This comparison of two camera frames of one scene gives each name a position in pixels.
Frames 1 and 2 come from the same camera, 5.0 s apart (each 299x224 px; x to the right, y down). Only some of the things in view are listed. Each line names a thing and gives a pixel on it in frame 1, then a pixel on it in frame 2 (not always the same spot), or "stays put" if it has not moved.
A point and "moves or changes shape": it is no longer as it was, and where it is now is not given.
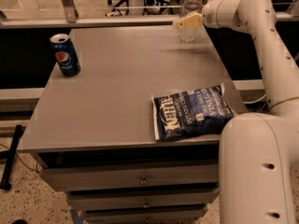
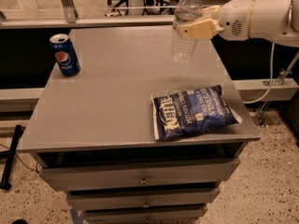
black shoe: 20,221 stays put
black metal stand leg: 9,155 stays put
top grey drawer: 136,175 stays put
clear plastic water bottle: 192,3 moves or changes shape
